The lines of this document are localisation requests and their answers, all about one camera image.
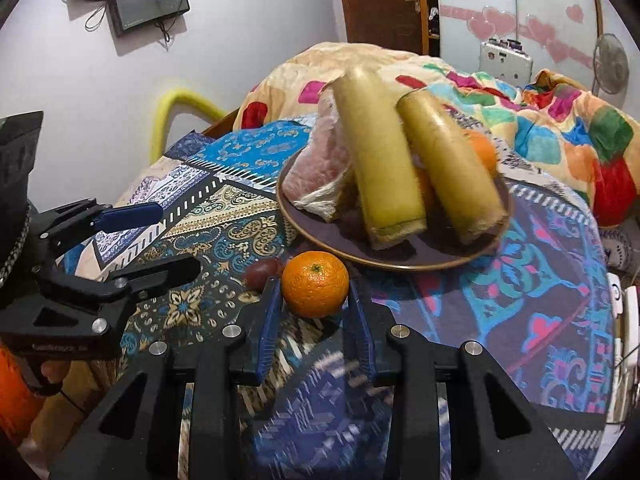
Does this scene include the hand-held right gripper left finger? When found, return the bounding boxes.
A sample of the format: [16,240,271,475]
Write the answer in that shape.
[47,275,286,480]

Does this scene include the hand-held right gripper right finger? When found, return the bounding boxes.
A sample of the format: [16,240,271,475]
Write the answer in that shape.
[347,277,576,480]

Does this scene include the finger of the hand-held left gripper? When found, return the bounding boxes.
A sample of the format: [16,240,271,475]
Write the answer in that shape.
[30,254,202,336]
[35,199,165,256]

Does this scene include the small orange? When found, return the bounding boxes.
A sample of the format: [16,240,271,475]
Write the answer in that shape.
[281,251,350,319]

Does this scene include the dark purple round plate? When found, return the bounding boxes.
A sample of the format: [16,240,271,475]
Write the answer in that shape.
[276,160,511,271]

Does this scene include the pink pomelo wedge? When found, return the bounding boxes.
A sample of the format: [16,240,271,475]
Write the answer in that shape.
[282,80,358,223]

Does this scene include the long sugarcane piece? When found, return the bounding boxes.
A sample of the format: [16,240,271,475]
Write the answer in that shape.
[332,66,428,251]

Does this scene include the short sugarcane piece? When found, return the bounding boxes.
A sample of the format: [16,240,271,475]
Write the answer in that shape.
[397,91,507,246]

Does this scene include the small dark fruit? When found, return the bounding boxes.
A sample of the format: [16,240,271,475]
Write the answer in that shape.
[244,258,283,292]

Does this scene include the yellow foam tube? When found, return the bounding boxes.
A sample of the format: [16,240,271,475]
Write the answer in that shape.
[151,89,226,166]

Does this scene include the wooden cabinet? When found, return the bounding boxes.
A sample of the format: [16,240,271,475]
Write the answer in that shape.
[20,360,126,466]

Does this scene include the blue patterned bed sheet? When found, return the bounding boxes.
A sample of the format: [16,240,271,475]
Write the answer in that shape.
[57,120,618,480]

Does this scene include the orange cloth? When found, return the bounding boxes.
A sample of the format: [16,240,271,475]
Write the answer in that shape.
[0,347,48,433]

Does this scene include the small black monitor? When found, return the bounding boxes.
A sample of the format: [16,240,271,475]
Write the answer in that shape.
[110,0,191,38]

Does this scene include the grey printed pillow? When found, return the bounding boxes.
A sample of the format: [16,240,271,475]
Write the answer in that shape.
[597,220,640,273]

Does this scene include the colourful patchwork blanket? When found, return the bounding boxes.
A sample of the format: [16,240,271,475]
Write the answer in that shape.
[237,42,640,228]

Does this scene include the white case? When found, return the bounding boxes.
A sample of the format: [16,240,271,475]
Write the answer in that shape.
[479,37,535,81]

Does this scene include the brown wooden door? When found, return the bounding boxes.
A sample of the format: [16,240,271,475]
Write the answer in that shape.
[335,0,428,56]

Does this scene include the open wardrobe shelves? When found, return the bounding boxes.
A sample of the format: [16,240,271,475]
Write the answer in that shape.
[422,0,441,56]

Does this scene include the standing fan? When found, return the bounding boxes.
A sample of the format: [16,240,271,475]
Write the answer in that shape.
[592,32,630,96]

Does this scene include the black cable loop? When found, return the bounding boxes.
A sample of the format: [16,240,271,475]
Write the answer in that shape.
[84,2,108,31]

